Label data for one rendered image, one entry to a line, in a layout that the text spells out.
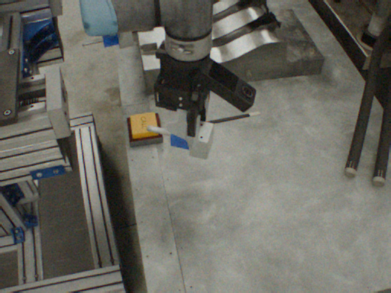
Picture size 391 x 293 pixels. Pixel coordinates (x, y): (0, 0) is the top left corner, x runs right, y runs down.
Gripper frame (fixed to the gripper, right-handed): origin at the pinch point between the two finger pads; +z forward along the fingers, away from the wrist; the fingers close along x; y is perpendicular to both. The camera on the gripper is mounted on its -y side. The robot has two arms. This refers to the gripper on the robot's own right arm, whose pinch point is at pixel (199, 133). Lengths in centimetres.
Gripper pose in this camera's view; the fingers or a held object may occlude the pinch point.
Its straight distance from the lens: 80.6
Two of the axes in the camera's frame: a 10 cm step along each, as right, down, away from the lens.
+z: 0.0, 6.3, 7.8
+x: -2.9, 7.4, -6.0
